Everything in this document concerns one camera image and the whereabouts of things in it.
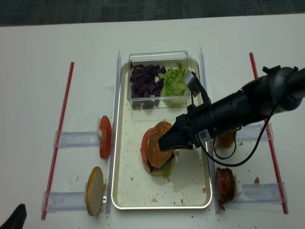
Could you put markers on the lettuce on burger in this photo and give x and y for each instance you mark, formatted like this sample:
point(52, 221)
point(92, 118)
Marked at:
point(166, 170)

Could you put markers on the bottom bun on tray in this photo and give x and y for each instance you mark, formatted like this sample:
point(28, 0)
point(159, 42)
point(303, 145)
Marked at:
point(158, 171)

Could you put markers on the tomato slices stack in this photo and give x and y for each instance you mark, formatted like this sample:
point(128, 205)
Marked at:
point(106, 137)

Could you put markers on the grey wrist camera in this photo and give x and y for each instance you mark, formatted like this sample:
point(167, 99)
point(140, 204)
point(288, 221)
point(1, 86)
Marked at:
point(192, 83)

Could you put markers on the tomato slice on tray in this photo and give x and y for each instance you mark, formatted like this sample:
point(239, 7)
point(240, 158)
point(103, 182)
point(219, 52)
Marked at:
point(144, 146)

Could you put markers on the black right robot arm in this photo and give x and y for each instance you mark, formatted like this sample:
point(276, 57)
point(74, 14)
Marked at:
point(281, 89)

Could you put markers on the black left gripper tip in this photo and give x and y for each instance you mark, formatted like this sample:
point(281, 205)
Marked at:
point(17, 218)

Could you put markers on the sesame top bun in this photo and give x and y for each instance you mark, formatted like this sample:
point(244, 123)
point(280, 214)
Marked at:
point(157, 151)

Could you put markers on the red strip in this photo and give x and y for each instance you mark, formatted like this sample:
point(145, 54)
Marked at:
point(55, 151)
point(272, 150)

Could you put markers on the white tomato pusher block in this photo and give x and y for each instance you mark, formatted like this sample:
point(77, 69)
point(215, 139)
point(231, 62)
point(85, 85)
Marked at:
point(98, 130)

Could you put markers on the clear upper left rail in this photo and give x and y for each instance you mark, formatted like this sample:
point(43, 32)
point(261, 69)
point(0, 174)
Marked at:
point(75, 139)

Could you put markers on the green lettuce pile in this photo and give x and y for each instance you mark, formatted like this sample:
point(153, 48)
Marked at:
point(173, 81)

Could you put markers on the white meat pusher block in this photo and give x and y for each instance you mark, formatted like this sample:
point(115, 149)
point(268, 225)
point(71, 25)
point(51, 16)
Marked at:
point(237, 188)

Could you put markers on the metal baking tray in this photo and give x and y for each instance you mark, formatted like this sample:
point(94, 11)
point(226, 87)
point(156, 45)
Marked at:
point(132, 186)

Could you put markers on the clear upper right rail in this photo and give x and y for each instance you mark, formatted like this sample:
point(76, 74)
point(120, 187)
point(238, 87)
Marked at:
point(251, 132)

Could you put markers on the purple cabbage on burger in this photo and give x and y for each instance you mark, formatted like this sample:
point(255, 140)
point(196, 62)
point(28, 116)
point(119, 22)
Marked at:
point(150, 166)

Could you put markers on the sliced meat stack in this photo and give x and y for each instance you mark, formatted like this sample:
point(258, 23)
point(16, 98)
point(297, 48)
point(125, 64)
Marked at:
point(225, 186)

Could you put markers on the clear lower right rail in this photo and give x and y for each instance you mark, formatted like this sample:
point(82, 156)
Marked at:
point(265, 193)

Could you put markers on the left bun half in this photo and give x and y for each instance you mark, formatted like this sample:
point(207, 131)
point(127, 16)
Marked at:
point(94, 191)

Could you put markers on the sesame bun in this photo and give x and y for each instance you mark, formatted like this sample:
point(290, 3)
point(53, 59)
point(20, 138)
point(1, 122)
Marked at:
point(226, 140)
point(157, 151)

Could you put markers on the clear plastic salad container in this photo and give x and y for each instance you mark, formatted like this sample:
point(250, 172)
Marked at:
point(163, 59)

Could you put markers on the clear rail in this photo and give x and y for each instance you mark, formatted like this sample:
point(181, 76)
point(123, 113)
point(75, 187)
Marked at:
point(251, 132)
point(61, 201)
point(265, 193)
point(75, 139)

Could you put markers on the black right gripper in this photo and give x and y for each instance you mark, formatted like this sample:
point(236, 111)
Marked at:
point(190, 130)

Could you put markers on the red left strip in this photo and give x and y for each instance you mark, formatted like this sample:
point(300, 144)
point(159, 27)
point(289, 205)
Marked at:
point(55, 151)

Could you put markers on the red right strip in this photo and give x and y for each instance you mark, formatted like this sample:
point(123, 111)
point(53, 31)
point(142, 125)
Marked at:
point(272, 150)

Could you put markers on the clear lower left rail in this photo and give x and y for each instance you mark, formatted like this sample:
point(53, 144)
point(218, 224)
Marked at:
point(61, 201)

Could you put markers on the purple cabbage pile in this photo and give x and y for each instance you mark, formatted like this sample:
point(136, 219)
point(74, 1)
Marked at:
point(145, 80)

